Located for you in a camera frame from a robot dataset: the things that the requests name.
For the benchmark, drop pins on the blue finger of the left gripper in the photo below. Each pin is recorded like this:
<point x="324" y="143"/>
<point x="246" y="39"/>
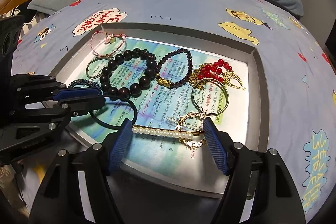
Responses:
<point x="65" y="94"/>

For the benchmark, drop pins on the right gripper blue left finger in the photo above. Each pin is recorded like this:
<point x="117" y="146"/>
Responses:
<point x="58" y="198"/>

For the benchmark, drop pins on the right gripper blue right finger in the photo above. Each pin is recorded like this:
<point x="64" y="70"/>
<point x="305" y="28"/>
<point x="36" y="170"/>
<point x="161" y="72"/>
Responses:
<point x="276" y="198"/>

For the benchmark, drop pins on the pearl hair clip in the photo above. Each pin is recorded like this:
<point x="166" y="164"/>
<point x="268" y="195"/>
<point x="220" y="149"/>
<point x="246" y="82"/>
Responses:
<point x="165" y="133"/>

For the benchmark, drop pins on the grey cardboard box tray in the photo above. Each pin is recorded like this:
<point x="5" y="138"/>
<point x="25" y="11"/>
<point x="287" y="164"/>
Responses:
<point x="207" y="47"/>

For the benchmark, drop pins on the blue green printed paper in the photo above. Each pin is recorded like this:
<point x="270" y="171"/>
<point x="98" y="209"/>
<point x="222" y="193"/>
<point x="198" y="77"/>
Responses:
<point x="163" y="159"/>

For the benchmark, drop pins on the blue cartoon bed sheet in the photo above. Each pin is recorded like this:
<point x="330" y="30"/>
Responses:
<point x="300" y="80"/>

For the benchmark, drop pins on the red bead gold brooch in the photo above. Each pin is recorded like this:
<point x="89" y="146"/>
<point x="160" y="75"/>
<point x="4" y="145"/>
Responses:
<point x="219" y="70"/>

